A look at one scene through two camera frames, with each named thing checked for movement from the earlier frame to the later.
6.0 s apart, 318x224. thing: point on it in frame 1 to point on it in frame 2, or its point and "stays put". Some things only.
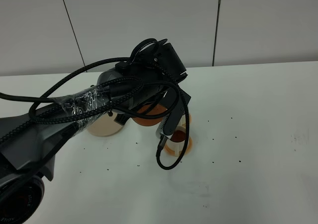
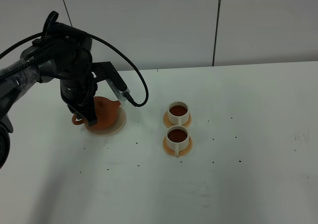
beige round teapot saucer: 104,125 stays put
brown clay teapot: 150,109 to 107,112
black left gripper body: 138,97 to 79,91
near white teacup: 176,143 stays put
